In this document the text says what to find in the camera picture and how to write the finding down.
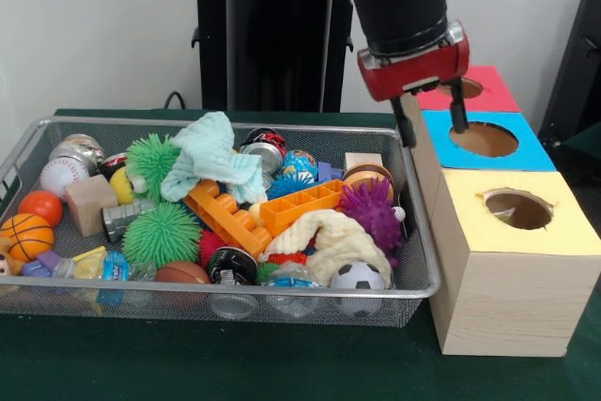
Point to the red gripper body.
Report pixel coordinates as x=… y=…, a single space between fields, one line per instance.
x=413 y=72

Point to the wooden box with three holes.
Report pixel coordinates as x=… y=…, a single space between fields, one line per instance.
x=507 y=307

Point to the white baseball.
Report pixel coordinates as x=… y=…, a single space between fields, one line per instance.
x=61 y=175

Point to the purple spiky toy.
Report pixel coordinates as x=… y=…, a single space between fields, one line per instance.
x=371 y=218

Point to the mint green cloth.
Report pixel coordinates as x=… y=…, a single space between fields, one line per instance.
x=206 y=152

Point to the silver mesh bin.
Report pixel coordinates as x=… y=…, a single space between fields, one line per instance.
x=235 y=307

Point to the green spiky toy with eyes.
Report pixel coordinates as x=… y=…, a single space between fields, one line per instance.
x=150 y=161

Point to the long orange toy brick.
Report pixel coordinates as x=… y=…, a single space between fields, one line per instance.
x=230 y=220

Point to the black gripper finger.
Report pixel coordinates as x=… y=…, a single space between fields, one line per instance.
x=405 y=124
x=458 y=110

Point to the short orange toy brick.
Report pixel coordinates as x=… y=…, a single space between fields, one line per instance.
x=286 y=208

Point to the cream yellow cloth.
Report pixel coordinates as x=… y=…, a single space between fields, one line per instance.
x=338 y=236

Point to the small soccer ball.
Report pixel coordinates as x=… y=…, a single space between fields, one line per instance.
x=357 y=276

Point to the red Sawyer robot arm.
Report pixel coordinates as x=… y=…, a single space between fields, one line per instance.
x=399 y=2

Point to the green spiky ball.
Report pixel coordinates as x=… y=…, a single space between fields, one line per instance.
x=162 y=234

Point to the small orange basketball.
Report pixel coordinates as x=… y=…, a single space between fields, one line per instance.
x=26 y=234

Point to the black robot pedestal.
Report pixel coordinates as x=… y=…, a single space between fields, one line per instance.
x=272 y=44

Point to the black upright panel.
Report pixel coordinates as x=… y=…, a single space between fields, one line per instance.
x=577 y=67

